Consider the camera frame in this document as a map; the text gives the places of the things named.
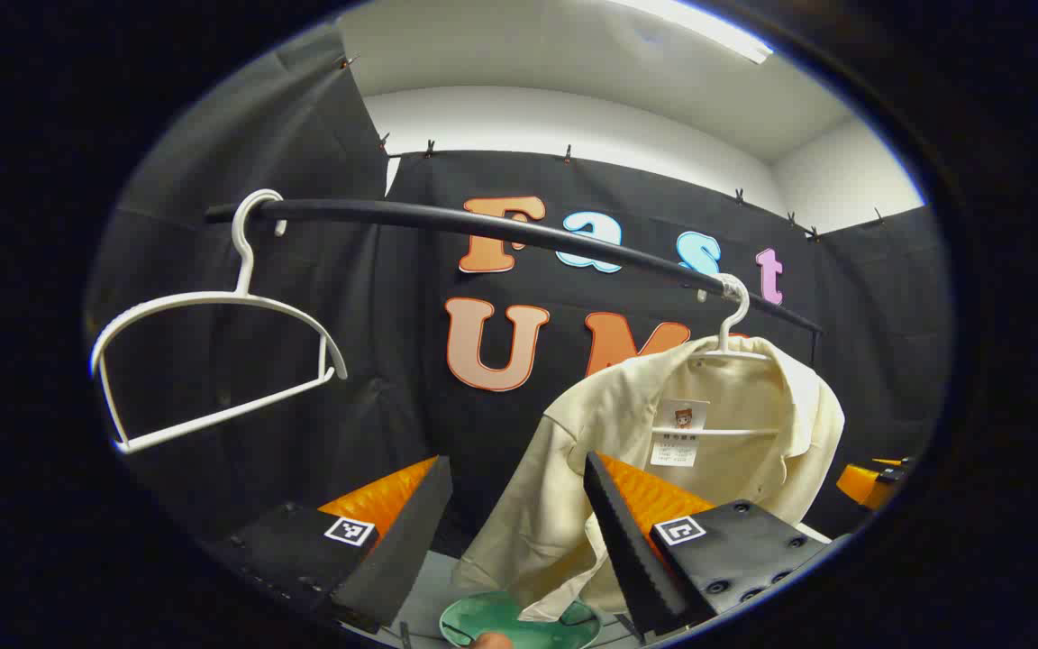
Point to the row of small cloth clips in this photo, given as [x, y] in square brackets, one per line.
[430, 147]

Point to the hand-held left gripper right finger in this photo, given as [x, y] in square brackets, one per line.
[632, 550]

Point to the black backdrop cloth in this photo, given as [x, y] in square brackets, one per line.
[375, 361]

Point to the white plastic clothes hanger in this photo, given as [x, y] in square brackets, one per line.
[213, 297]
[737, 315]

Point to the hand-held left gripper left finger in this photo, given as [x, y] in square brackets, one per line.
[406, 532]

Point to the ceiling light panel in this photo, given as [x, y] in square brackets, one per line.
[708, 27]

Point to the cream collared shirt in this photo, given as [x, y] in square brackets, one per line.
[591, 424]

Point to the green laundry hamper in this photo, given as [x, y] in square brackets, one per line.
[501, 617]

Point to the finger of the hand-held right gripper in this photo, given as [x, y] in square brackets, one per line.
[866, 482]

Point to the black clothes rack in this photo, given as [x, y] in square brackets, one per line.
[393, 214]

